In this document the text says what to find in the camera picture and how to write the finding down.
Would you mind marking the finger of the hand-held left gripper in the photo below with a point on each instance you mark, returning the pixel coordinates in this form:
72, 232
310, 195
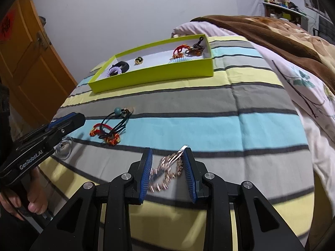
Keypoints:
62, 120
76, 123

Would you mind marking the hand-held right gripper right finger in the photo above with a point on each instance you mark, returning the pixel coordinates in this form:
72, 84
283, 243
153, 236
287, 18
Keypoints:
189, 172

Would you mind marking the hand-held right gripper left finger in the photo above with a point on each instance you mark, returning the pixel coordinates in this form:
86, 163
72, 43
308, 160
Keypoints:
146, 172

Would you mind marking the black wristband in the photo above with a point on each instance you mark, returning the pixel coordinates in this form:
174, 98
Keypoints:
125, 66

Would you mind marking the lime green shallow box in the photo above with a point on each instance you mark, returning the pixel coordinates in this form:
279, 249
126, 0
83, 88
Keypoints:
157, 75

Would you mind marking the person's left hand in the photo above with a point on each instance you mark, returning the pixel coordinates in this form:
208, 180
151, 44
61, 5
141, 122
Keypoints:
36, 188

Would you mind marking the striped bed sheet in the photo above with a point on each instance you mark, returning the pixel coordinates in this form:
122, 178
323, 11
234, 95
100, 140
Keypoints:
209, 125

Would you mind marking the orange wooden door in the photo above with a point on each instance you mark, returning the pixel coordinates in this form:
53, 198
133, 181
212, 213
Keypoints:
31, 78

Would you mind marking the metal door latch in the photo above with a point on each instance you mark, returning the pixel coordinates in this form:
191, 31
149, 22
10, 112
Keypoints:
43, 40

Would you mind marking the red door poster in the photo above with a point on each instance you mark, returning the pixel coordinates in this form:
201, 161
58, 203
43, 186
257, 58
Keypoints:
6, 26

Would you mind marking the white floral quilt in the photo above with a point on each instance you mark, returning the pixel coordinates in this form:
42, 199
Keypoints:
301, 89

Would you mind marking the pale pink pillow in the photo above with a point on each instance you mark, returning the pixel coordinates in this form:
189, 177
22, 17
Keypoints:
199, 28

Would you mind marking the brown fleece blanket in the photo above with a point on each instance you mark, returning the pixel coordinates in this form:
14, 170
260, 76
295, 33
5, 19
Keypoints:
274, 39

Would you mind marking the grey padded chair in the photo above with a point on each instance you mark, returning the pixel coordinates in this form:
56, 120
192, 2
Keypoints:
325, 27

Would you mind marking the white wall shelf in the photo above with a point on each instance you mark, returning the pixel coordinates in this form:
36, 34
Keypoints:
282, 11

